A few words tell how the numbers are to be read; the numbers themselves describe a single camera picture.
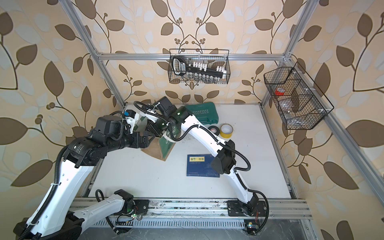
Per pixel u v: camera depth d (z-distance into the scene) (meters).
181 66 0.86
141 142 0.57
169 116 0.59
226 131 1.04
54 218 0.36
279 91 0.81
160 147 0.77
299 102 0.81
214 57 0.91
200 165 0.88
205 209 0.75
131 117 0.56
